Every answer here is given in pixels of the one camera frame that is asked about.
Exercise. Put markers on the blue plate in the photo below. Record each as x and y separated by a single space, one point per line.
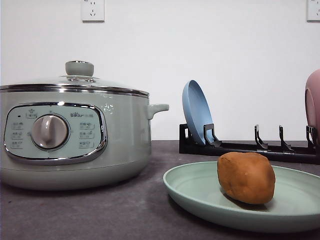
198 111

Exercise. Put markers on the glass pot lid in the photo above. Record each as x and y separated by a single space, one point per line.
79 78

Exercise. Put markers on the black dish rack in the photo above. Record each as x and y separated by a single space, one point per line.
282 153

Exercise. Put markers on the pink bowl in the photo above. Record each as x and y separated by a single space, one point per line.
312 102

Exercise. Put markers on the white wall socket right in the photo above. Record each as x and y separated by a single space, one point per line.
313 11

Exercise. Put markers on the green plate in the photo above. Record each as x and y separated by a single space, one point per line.
295 204

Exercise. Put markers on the white wall socket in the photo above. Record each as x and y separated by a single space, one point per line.
313 11
92 12

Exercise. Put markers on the white wall socket left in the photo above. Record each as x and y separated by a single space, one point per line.
92 12

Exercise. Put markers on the green electric steamer pot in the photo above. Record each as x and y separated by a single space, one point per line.
74 138

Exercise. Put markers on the grey table cloth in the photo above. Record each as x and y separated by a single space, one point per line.
138 209

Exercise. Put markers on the brown potato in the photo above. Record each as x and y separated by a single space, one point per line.
249 177

